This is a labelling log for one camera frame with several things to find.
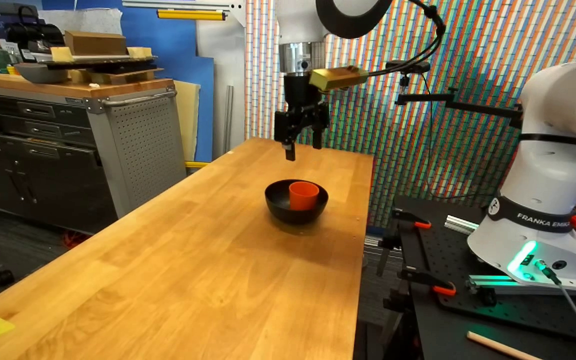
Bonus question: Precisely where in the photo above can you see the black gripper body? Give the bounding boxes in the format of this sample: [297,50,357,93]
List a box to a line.
[273,71,331,143]

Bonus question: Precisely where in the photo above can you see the orange plastic cup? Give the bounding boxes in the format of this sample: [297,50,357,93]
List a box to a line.
[285,181,322,215]

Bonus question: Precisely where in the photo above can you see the black bowl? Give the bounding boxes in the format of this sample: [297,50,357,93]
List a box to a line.
[262,179,330,226]

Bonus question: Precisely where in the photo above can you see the beige board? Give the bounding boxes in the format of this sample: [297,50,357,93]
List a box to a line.
[171,79,201,164]

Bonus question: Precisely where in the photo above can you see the blue panel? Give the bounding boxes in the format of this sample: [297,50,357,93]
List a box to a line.
[117,4,218,164]

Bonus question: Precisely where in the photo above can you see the yellow spirit level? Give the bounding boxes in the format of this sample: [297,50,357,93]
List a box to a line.
[153,7,227,23]

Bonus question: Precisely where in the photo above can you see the grey perforated tool cabinet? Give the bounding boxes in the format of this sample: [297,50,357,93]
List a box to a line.
[0,72,188,236]

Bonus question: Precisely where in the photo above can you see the multicolour patterned backdrop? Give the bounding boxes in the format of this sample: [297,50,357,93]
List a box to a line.
[242,0,576,231]

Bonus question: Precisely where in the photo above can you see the pale foam block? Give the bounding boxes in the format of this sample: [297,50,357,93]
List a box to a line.
[125,47,155,63]

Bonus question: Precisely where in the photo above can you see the wooden box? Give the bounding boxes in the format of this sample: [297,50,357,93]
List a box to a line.
[63,30,130,58]

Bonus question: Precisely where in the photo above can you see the black breadboard mounting table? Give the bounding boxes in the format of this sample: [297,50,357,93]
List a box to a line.
[389,195,576,360]

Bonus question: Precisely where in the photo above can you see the wooden stick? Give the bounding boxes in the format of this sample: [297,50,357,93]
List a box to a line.
[464,331,543,360]

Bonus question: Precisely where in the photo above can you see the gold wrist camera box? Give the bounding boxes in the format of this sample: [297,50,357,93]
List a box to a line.
[308,64,369,93]

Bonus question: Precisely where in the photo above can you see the black clamp orange handle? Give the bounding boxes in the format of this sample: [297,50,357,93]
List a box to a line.
[389,207,435,235]
[398,265,459,300]

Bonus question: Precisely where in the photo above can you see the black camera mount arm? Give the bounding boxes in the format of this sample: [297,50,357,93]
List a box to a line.
[394,85,523,129]

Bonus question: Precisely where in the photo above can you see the black camera cable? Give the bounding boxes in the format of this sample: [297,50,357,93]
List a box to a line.
[366,0,448,76]

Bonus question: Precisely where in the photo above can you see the aluminium rail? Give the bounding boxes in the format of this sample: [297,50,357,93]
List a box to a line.
[465,270,576,296]

